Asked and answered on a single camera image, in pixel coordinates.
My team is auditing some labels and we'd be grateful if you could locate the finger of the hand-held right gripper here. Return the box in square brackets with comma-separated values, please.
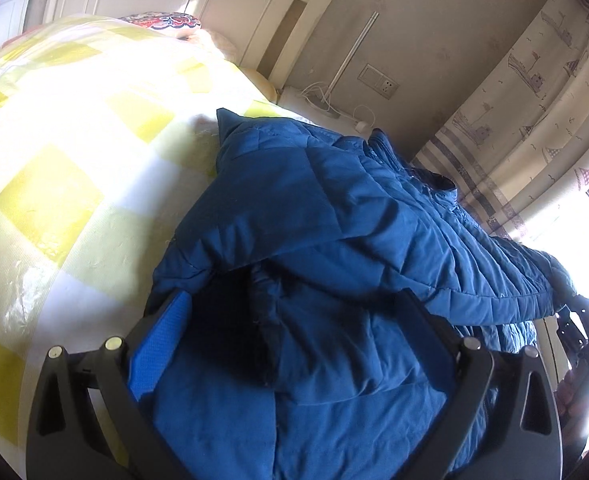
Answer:
[555, 307, 588, 358]

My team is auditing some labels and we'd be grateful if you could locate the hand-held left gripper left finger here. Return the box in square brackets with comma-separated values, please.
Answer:
[24, 287, 195, 480]

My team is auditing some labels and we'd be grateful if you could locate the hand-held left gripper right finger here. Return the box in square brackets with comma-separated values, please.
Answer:
[397, 287, 563, 480]

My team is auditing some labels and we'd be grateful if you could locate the blue quilted jacket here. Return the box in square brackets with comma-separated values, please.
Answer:
[144, 107, 578, 480]

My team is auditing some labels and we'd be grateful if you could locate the person's right hand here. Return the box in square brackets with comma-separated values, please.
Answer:
[557, 374, 589, 423]

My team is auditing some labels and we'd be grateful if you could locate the bright window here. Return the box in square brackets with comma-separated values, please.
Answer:
[519, 170, 589, 311]

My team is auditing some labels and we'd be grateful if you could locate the yellow checked blanket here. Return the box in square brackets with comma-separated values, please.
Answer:
[0, 15, 285, 480]

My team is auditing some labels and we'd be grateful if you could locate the printed striped curtain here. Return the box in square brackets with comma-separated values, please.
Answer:
[409, 0, 589, 241]

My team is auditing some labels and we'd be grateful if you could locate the white nightstand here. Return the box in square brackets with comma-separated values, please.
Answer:
[277, 86, 375, 133]

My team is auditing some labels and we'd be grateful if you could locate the yellow pillow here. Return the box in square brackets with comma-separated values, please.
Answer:
[238, 66, 278, 105]

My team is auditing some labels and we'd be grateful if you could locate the patterned pillow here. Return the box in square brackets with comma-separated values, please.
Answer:
[119, 11, 202, 36]

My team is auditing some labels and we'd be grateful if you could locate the white cable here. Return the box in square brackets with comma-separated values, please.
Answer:
[302, 81, 375, 133]

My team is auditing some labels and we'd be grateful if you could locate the wall socket panel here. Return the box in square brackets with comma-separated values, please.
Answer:
[358, 63, 400, 101]

